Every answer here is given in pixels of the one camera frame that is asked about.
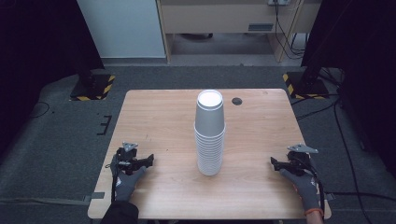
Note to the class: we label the person's left hand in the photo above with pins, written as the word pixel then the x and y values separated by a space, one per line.
pixel 126 186

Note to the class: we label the white cabinet panel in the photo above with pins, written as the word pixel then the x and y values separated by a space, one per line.
pixel 124 28

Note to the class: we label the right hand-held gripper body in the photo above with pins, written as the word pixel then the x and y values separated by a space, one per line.
pixel 297 165

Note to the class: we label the dark curtain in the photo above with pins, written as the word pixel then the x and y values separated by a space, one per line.
pixel 37 46
pixel 358 37

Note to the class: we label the black round table grommet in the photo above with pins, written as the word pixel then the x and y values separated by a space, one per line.
pixel 237 101

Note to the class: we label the white power strip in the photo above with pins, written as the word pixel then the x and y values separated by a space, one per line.
pixel 278 2

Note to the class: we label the grey desk label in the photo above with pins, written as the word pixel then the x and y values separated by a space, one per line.
pixel 260 27

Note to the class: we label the person's right hand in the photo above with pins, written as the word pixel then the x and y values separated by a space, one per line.
pixel 306 193

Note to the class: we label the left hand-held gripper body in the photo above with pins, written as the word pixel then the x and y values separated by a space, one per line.
pixel 127 161

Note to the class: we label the stack of white paper cups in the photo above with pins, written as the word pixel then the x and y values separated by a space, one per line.
pixel 209 137

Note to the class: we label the light wooden desk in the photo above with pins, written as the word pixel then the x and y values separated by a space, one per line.
pixel 211 18

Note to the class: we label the striped black stand base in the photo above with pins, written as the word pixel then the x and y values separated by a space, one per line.
pixel 306 88
pixel 93 90

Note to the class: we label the grey tape piece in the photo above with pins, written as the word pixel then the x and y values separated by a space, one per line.
pixel 97 195
pixel 329 196

